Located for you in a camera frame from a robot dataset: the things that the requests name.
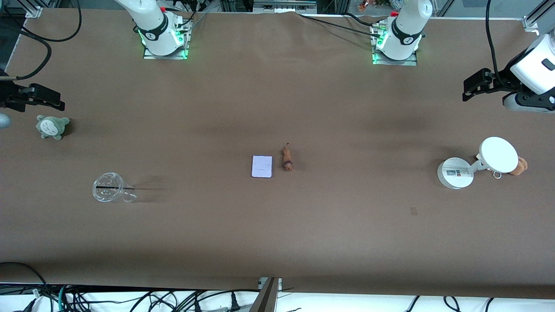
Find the brown lion statue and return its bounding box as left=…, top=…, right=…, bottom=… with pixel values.
left=281, top=143, right=294, bottom=172

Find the small lavender card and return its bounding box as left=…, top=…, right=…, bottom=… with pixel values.
left=251, top=155, right=273, bottom=179

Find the grey totoro plush toy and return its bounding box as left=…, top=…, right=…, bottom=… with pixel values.
left=36, top=114, right=70, bottom=140

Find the white round stand lamp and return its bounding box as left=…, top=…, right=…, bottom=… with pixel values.
left=437, top=136, right=519, bottom=190

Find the clear plastic cup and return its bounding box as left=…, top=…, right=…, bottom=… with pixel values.
left=91, top=172, right=138, bottom=204

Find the aluminium frame corner profile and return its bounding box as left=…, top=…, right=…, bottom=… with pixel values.
left=522, top=0, right=555, bottom=32
left=24, top=0, right=43, bottom=19

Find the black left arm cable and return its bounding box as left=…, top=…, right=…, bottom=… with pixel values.
left=485, top=0, right=511, bottom=89

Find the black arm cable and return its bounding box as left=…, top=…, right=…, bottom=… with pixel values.
left=485, top=0, right=511, bottom=89
left=0, top=0, right=83, bottom=81

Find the brown plush keychain toy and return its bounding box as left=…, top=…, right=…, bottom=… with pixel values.
left=508, top=157, right=529, bottom=176

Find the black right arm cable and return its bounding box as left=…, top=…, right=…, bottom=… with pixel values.
left=0, top=0, right=83, bottom=81

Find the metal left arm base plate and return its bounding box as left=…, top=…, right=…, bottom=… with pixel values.
left=371, top=21, right=418, bottom=67

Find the black arched floor cable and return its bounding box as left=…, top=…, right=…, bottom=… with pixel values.
left=0, top=261, right=49, bottom=312

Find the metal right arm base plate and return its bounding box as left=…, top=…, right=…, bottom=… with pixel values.
left=143, top=16, right=192, bottom=61

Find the black base power cable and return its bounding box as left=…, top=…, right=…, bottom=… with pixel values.
left=296, top=12, right=383, bottom=39

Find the black plug cable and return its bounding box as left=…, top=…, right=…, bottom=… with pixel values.
left=191, top=289, right=241, bottom=312

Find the aluminium frame post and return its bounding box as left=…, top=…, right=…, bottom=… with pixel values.
left=249, top=277, right=283, bottom=312

